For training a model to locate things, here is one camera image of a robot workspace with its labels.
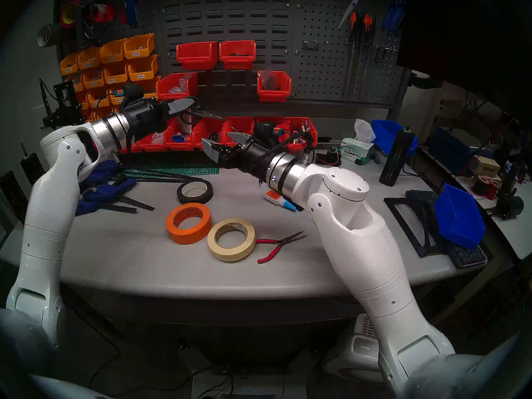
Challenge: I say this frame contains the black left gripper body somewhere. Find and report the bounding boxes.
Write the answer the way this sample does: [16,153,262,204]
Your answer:
[125,98,170,141]

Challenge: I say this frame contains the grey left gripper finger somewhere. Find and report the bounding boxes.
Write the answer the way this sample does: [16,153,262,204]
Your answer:
[164,98,195,114]

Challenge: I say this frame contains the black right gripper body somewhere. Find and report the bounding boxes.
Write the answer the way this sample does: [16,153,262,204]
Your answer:
[224,140,275,180]

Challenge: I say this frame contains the black-handled scissors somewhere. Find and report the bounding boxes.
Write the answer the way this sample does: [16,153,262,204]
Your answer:
[179,97,227,125]

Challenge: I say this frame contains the black tape roll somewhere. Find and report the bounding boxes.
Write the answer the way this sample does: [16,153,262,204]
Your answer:
[177,179,214,205]

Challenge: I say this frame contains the orange tape roll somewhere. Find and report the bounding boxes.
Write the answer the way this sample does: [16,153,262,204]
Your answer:
[166,203,212,245]

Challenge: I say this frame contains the beige masking tape roll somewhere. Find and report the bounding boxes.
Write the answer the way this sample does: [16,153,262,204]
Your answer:
[207,218,256,262]

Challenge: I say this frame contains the red tape roll yellow core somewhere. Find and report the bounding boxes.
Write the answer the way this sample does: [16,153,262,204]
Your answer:
[59,0,84,29]

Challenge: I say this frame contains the red shelf bin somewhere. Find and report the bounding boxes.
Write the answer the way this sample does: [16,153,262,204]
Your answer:
[193,118,229,149]
[287,117,318,152]
[125,130,169,151]
[224,117,256,137]
[166,120,200,150]

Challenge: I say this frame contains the green cutting mat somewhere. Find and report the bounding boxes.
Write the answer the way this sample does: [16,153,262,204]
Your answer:
[123,163,219,177]

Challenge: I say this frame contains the glue bottle with blue cap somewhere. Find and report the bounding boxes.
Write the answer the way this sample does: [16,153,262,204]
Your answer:
[265,190,298,212]

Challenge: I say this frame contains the small circuit board device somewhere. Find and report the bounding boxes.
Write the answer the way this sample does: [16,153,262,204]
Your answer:
[315,147,342,167]

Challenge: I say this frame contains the black soldering iron pen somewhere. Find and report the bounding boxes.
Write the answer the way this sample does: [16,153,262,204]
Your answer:
[39,79,54,116]

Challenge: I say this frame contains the Kimtech tissue box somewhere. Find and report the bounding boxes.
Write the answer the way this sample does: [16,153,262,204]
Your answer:
[340,119,377,166]

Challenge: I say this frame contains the blue and red hanging tool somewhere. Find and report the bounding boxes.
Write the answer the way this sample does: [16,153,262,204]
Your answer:
[121,0,144,28]

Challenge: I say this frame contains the red and black hanging clamp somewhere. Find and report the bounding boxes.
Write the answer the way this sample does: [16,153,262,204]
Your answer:
[79,0,117,41]

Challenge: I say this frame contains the black cylinder with rod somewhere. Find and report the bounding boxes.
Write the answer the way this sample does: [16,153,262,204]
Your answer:
[20,143,46,187]

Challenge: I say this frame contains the blue plastic bin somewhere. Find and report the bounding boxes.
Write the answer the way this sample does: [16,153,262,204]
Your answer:
[372,120,418,155]
[434,184,487,249]

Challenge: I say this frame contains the tall black bottle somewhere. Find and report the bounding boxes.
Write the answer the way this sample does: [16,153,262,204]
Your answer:
[379,127,417,187]

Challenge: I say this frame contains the black ribbed cylinder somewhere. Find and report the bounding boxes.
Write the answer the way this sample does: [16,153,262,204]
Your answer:
[0,171,30,224]

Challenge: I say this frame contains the metal tool rack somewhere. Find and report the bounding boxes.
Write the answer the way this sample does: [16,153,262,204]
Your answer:
[347,43,397,54]

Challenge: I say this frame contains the dark blue crate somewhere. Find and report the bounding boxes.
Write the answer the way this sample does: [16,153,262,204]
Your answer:
[428,128,474,170]

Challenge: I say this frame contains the black power strip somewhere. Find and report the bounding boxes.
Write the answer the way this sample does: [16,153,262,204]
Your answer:
[210,363,289,378]

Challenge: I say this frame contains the white air purifier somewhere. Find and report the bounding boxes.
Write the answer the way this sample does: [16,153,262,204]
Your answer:
[322,313,385,382]

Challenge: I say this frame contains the small cardboard box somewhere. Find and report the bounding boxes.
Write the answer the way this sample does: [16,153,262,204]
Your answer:
[470,155,501,177]

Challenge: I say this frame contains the black keyboard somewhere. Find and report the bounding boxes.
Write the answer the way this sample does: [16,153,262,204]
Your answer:
[447,242,488,268]

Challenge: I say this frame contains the black monitor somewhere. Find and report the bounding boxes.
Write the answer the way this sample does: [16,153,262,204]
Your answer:
[397,0,532,116]

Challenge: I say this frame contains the black desk device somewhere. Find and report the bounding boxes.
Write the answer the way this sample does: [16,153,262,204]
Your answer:
[495,195,524,220]

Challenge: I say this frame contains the red wall bin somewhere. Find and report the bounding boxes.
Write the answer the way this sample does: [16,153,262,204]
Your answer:
[176,42,219,70]
[219,40,257,70]
[156,72,199,105]
[257,71,292,102]

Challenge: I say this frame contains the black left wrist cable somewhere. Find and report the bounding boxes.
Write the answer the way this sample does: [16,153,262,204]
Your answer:
[125,107,140,154]

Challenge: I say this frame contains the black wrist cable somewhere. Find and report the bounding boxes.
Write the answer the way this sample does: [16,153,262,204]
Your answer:
[283,131,314,162]
[125,107,140,154]

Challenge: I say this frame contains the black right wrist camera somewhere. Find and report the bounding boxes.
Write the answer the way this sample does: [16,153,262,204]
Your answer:
[254,122,287,141]

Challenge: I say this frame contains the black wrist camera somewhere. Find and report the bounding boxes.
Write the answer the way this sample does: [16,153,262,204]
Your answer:
[254,122,287,141]
[123,84,146,108]

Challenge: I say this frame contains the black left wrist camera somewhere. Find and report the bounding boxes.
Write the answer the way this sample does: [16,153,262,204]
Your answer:
[123,84,146,108]

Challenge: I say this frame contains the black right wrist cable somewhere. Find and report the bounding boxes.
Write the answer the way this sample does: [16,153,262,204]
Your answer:
[283,131,314,162]

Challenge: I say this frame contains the red-handled needle-nose pliers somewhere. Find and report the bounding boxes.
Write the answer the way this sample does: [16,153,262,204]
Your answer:
[256,231,307,264]

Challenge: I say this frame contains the grey duct tape roll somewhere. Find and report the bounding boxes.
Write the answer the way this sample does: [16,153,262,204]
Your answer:
[37,23,63,47]

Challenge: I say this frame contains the grey pegboard wall panel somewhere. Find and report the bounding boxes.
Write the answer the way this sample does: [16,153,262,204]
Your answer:
[54,0,410,110]

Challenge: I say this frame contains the black frame stand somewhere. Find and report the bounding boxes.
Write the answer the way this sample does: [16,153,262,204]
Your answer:
[384,190,449,258]

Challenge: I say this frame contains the blue-handled hanging pliers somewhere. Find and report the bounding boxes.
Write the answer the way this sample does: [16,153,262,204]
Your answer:
[391,0,407,35]
[382,3,397,33]

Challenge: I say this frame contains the red wire spool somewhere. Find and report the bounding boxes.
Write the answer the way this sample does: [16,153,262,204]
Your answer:
[474,175,497,197]

